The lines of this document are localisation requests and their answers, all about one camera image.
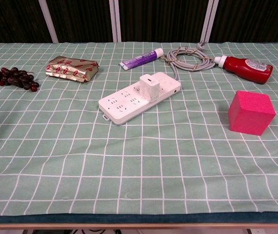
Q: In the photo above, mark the white power strip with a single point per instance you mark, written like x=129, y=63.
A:
x=139, y=98

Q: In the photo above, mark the white plug adapter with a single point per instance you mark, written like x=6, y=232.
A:
x=149, y=88

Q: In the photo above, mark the green white checked tablecloth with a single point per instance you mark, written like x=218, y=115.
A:
x=139, y=158

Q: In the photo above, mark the purple white toothpaste tube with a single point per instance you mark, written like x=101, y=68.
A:
x=141, y=59

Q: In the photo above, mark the gold red snack packet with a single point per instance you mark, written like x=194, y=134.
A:
x=72, y=68

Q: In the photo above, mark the pink foam cube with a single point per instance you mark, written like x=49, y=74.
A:
x=251, y=112

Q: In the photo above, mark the red ketchup bottle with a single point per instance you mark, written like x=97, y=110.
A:
x=247, y=68

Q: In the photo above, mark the dark red grape bunch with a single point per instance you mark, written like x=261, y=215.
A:
x=15, y=78

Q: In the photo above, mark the white metal frame post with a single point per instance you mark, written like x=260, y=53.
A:
x=208, y=20
x=48, y=20
x=115, y=20

